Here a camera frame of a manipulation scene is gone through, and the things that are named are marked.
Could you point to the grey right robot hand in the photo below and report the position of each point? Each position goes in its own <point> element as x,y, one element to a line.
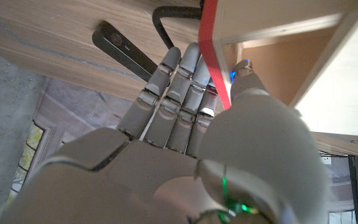
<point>166,174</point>

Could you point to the wooden drawer with red front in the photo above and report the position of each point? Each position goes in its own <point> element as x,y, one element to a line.
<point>291,62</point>

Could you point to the printed window backdrop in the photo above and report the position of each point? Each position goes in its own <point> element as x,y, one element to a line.
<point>73,109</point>

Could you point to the black rectangular bar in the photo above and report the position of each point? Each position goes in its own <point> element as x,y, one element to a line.
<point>123,49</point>

